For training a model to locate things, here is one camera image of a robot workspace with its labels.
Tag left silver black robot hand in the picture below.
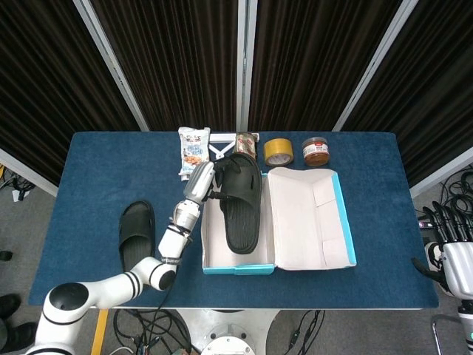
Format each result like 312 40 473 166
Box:
183 157 243 204

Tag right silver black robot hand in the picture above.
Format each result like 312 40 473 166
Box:
411 201 473 297

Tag black rubber slipper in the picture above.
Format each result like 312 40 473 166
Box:
217 154 262 254
118 200 156 277

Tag light blue shoe box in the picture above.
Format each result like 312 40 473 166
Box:
201 166 358 277

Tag black person shoe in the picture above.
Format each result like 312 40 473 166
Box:
1 321 38 352
0 294 22 318

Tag white black sneaker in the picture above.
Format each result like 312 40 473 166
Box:
426 242 445 269

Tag white snack bag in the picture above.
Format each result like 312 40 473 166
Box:
177 126 211 182

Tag white plastic rack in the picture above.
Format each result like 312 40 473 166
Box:
180 132 264 182

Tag brown snack bag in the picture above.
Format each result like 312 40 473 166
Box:
234 132 259 160

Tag yellow tape roll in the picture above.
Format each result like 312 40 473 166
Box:
262 138 295 167

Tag blue table mat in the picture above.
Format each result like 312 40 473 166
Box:
28 131 440 310

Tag red lid sauce jar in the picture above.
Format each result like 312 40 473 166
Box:
302 136 332 167

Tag dark brown curtain panel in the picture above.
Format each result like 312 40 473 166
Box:
0 0 147 186
247 0 402 132
90 0 239 132
341 0 473 186

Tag yellow floor tape strip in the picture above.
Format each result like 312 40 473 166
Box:
90 308 110 355

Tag grey metal tube frame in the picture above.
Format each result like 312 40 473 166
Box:
431 314 460 355

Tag black coiled cable bundle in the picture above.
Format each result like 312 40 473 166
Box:
432 168 473 223

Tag white frame rail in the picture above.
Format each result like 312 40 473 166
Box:
0 147 60 197
409 147 473 199

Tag white frame post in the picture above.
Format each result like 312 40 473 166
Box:
236 0 259 132
72 0 151 132
332 0 421 132

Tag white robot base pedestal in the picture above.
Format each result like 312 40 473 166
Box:
177 308 282 355

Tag black floor cable bundle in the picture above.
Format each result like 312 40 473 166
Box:
112 308 193 355

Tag black cable with green plug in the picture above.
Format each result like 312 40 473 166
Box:
284 309 326 355

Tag cables beside yellow connector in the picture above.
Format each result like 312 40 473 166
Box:
0 166 36 203

